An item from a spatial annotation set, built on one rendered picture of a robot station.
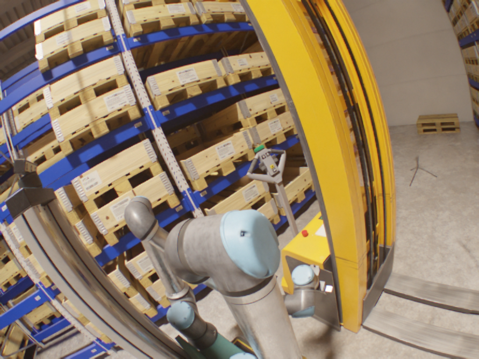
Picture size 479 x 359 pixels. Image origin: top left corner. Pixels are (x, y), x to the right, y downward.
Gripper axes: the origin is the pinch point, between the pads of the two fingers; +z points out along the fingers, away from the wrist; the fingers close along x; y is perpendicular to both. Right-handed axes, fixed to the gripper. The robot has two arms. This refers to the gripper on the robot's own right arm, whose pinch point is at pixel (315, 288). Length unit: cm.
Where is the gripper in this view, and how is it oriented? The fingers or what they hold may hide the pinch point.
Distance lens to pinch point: 116.8
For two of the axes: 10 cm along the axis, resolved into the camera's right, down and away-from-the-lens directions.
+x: 7.9, -0.1, -6.1
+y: -3.7, 7.8, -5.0
